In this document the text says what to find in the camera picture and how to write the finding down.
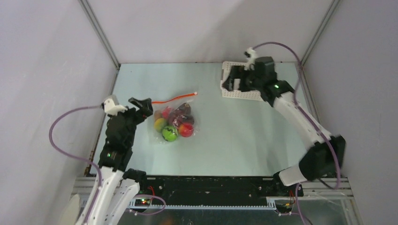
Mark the clear zip bag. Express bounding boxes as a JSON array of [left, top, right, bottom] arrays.
[[148, 92, 199, 143]]

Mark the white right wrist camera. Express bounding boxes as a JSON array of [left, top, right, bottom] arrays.
[[244, 47, 258, 70]]

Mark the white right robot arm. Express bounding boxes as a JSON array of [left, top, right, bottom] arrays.
[[220, 57, 346, 196]]

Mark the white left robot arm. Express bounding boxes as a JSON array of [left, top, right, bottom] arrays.
[[76, 95, 153, 225]]

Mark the green toy watermelon ball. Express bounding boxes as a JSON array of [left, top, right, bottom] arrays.
[[161, 125, 178, 142]]

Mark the yellow green toy mango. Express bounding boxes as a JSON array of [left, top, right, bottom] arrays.
[[153, 118, 168, 133]]

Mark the dark maroon toy fig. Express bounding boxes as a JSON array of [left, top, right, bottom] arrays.
[[168, 114, 195, 127]]

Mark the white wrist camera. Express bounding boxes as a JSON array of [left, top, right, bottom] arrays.
[[244, 47, 258, 70], [101, 95, 128, 116]]

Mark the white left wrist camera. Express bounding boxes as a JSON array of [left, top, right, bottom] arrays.
[[101, 95, 128, 116]]

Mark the red toy wax apple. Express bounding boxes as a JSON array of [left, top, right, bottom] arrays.
[[161, 106, 174, 119]]

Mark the dark purple toy plum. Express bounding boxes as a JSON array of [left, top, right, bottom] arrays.
[[176, 102, 191, 115]]

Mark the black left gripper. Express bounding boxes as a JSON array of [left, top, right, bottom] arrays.
[[108, 97, 153, 146]]

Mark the grey slotted cable duct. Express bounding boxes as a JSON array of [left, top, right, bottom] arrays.
[[127, 200, 276, 210]]

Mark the white perforated plastic basket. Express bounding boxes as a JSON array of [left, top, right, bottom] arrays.
[[220, 61, 263, 101]]

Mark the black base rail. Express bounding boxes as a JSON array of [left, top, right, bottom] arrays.
[[138, 175, 304, 206]]

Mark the brown toy kiwi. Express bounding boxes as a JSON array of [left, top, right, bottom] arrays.
[[153, 110, 163, 121]]

